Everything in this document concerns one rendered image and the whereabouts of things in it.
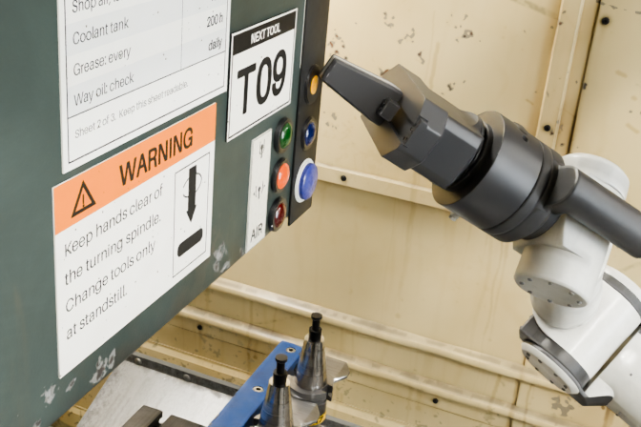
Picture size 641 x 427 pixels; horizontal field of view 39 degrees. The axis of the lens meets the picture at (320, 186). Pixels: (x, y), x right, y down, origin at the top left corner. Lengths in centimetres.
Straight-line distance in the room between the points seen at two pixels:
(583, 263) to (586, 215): 5
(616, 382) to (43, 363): 69
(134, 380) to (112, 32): 148
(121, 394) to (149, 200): 139
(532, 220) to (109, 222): 37
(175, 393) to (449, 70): 86
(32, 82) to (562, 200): 44
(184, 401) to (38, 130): 145
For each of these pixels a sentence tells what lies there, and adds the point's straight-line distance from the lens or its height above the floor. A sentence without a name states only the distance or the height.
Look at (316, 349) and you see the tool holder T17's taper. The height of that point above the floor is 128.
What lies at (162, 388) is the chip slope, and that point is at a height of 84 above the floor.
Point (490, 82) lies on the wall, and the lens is 139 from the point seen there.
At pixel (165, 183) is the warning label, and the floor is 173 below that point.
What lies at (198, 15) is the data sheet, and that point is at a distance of 51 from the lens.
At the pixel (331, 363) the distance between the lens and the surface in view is 128.
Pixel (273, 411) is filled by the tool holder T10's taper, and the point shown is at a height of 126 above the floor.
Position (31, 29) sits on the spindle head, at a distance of 40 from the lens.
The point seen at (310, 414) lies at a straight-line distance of 119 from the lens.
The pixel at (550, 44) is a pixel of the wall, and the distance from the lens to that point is 136.
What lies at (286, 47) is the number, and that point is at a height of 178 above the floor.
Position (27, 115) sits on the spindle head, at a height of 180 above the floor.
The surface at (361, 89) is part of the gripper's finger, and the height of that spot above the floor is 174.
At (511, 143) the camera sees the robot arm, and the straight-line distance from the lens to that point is 71.
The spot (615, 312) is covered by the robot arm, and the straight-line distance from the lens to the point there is 100.
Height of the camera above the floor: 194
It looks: 23 degrees down
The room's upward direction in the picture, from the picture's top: 5 degrees clockwise
